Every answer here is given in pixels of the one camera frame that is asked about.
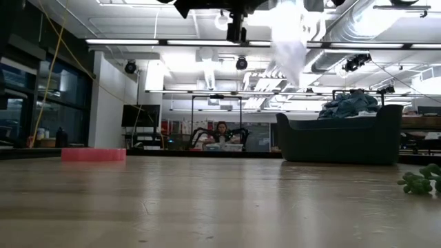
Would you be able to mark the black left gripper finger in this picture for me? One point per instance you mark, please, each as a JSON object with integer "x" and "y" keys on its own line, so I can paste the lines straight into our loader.
{"x": 232, "y": 32}
{"x": 242, "y": 32}

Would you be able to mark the clear plastic bag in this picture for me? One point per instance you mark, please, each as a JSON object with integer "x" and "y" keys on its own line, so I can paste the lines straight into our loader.
{"x": 289, "y": 58}

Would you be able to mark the black background robot arm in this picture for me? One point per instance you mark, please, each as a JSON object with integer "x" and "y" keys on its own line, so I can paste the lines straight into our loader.
{"x": 243, "y": 134}
{"x": 198, "y": 136}

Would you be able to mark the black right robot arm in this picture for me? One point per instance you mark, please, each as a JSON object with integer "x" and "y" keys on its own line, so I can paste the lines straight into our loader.
{"x": 337, "y": 2}

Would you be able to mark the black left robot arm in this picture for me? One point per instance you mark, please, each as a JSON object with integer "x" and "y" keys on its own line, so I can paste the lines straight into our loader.
{"x": 165, "y": 1}

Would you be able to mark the ceiling light strip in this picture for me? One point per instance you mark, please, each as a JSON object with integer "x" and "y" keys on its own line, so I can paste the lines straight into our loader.
{"x": 367, "y": 45}
{"x": 425, "y": 46}
{"x": 260, "y": 43}
{"x": 203, "y": 42}
{"x": 122, "y": 41}

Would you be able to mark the person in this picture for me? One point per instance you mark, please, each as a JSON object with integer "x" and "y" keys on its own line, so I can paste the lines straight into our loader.
{"x": 222, "y": 132}

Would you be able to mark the blue crumpled cloth pile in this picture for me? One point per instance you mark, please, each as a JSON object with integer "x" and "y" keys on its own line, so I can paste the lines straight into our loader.
{"x": 348, "y": 105}

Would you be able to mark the clear plastic container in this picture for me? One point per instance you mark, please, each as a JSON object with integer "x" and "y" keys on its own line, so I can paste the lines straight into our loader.
{"x": 224, "y": 147}

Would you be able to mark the black monitor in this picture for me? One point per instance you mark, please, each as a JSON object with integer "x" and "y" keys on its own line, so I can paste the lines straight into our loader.
{"x": 140, "y": 115}

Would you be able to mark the teal plastic bin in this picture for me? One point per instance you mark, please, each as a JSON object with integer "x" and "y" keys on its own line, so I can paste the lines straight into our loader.
{"x": 341, "y": 144}

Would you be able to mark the wooden side table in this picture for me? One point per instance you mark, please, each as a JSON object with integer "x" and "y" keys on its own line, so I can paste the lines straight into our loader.
{"x": 422, "y": 122}

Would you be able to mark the pink foam disc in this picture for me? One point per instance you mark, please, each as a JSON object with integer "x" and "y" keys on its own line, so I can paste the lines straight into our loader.
{"x": 93, "y": 155}

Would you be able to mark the dark bottle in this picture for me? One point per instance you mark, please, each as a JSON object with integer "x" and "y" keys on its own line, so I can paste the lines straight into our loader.
{"x": 61, "y": 137}

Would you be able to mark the cardboard box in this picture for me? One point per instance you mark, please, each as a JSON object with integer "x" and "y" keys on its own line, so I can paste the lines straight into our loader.
{"x": 48, "y": 142}

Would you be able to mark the white bottle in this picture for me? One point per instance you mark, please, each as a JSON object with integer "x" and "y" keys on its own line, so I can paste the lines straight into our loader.
{"x": 40, "y": 133}

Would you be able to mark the round black ceiling camera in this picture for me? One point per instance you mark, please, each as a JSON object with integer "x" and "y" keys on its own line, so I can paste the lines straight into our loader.
{"x": 241, "y": 63}
{"x": 130, "y": 67}

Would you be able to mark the silver ventilation duct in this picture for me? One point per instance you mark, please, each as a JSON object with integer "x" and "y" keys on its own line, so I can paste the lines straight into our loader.
{"x": 327, "y": 61}

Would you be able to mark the black ceiling camera rig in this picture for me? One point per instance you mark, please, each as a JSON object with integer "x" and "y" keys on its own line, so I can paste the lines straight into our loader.
{"x": 356, "y": 62}

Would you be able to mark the black metal station frame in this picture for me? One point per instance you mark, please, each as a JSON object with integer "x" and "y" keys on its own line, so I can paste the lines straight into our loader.
{"x": 192, "y": 117}

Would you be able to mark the black table edge rail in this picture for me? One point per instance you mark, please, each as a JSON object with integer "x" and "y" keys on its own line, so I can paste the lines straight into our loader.
{"x": 206, "y": 154}

